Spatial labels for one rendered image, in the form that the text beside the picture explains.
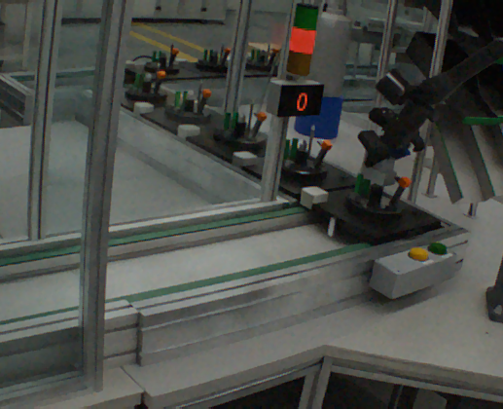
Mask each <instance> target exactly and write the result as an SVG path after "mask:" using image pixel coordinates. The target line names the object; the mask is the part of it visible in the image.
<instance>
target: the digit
mask: <svg viewBox="0 0 503 409"><path fill-rule="evenodd" d="M295 89H296V92H295V98H294V105H293V110H292V114H304V113H308V112H309V101H310V95H311V90H312V87H310V88H295Z"/></svg>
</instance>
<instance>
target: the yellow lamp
mask: <svg viewBox="0 0 503 409"><path fill-rule="evenodd" d="M311 57H312V53H311V54H305V53H299V52H294V51H291V50H289V54H288V58H287V63H286V70H285V71H286V72H287V73H290V74H294V75H300V76H307V75H309V71H310V67H311Z"/></svg>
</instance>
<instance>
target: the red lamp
mask: <svg viewBox="0 0 503 409"><path fill-rule="evenodd" d="M315 35H316V34H315V31H305V30H300V29H296V28H293V30H292V37H291V42H290V47H289V49H290V50H291V51H294V52H299V53H305V54H311V53H312V51H313V46H314V41H315Z"/></svg>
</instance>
